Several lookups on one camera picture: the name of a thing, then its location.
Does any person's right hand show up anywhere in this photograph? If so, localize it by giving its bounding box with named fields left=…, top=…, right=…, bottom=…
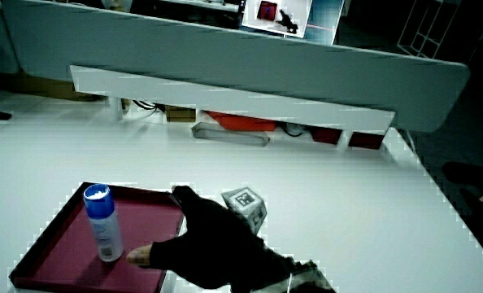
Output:
left=126, top=185, right=296, bottom=291

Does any blue capped white glue stick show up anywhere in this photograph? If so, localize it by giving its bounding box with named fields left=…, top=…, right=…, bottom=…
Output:
left=82, top=183, right=125, bottom=263

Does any dark red square plate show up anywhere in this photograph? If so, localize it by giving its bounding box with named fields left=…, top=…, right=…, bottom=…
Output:
left=8, top=181, right=186, bottom=293

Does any person's right forearm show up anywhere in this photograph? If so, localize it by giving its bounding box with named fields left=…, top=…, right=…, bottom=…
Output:
left=229, top=260, right=337, bottom=293

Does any grey flat tray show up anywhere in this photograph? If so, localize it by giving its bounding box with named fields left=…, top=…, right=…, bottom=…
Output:
left=191, top=121, right=272, bottom=148

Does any orange flat box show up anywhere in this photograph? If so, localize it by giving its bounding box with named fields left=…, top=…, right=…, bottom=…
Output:
left=206, top=110, right=278, bottom=133

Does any brown cardboard small box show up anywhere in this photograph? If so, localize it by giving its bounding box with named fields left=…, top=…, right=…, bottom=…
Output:
left=164, top=105, right=197, bottom=124

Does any white desk shelf riser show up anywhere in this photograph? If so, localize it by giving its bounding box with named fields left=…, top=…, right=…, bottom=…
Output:
left=69, top=64, right=397, bottom=152

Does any dark red small box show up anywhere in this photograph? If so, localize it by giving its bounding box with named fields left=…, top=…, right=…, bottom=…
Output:
left=347, top=131, right=385, bottom=151
left=309, top=126, right=344, bottom=146

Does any grey desk divider panel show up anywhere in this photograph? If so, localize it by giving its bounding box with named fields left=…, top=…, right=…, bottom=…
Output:
left=1, top=0, right=472, bottom=133

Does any computer monitor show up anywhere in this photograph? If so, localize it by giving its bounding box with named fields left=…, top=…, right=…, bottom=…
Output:
left=240, top=0, right=346, bottom=46

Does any black cable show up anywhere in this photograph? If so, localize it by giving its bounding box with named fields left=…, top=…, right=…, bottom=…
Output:
left=281, top=121, right=307, bottom=138
left=132, top=99, right=166, bottom=113

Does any white wire rack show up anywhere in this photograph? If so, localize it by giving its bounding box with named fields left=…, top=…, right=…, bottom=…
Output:
left=396, top=0, right=463, bottom=60

